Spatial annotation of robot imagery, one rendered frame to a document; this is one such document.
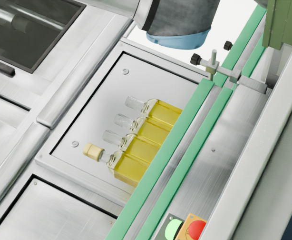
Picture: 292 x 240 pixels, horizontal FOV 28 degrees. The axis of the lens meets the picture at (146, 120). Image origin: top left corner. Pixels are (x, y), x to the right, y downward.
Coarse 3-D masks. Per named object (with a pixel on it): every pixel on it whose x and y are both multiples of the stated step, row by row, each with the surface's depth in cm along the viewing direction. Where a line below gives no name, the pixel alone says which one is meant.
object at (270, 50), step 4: (268, 48) 133; (272, 48) 132; (268, 52) 134; (272, 52) 135; (268, 56) 135; (268, 60) 136; (264, 64) 138; (268, 64) 138; (264, 68) 139; (268, 68) 140; (264, 72) 140; (264, 76) 141; (264, 80) 144
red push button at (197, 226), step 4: (196, 220) 111; (200, 220) 111; (192, 224) 111; (196, 224) 110; (200, 224) 110; (204, 224) 111; (188, 228) 111; (192, 228) 110; (196, 228) 110; (200, 228) 110; (188, 232) 110; (192, 232) 110; (196, 232) 110; (200, 232) 110; (192, 236) 110; (196, 236) 109
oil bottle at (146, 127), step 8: (136, 120) 151; (144, 120) 150; (152, 120) 150; (136, 128) 149; (144, 128) 149; (152, 128) 149; (160, 128) 149; (168, 128) 149; (144, 136) 148; (152, 136) 148; (160, 136) 148; (160, 144) 147
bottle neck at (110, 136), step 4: (104, 132) 150; (108, 132) 150; (112, 132) 150; (104, 136) 150; (108, 136) 149; (112, 136) 149; (116, 136) 149; (120, 136) 149; (108, 140) 150; (112, 140) 149; (116, 140) 149; (112, 144) 150; (116, 144) 149
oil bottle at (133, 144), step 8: (128, 136) 148; (136, 136) 147; (120, 144) 147; (128, 144) 146; (136, 144) 146; (144, 144) 146; (152, 144) 146; (128, 152) 146; (136, 152) 145; (144, 152) 145; (152, 152) 145
